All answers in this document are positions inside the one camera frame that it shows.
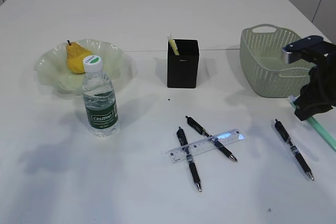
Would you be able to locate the pale green ruffled glass plate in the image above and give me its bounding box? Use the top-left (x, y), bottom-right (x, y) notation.
top-left (34, 39), bottom-right (134, 95)

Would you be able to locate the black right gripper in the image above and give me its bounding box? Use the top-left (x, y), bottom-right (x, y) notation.
top-left (294, 52), bottom-right (335, 121)

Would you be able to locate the clear plastic ruler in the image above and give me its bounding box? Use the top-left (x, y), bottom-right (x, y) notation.
top-left (166, 129), bottom-right (246, 163)

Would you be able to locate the clear water bottle green label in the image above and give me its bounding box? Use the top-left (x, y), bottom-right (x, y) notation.
top-left (82, 55), bottom-right (119, 137)

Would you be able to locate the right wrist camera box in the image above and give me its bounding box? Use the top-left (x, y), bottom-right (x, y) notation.
top-left (281, 35), bottom-right (335, 64)

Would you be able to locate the yellow utility knife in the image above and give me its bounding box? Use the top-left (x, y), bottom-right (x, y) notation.
top-left (167, 34), bottom-right (180, 56)

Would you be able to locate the black square pen holder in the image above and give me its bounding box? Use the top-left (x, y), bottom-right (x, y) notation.
top-left (167, 39), bottom-right (200, 89)

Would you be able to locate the black gel pen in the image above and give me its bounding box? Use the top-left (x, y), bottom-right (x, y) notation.
top-left (275, 119), bottom-right (314, 181)
top-left (176, 127), bottom-right (202, 192)
top-left (185, 116), bottom-right (238, 162)

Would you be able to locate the yellow pear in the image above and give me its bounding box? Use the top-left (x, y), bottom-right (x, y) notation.
top-left (66, 40), bottom-right (92, 74)

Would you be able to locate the green woven plastic basket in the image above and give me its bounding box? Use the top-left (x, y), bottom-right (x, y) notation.
top-left (239, 24), bottom-right (314, 98)

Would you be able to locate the mint green utility knife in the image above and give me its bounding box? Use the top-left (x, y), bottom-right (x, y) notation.
top-left (288, 95), bottom-right (336, 153)

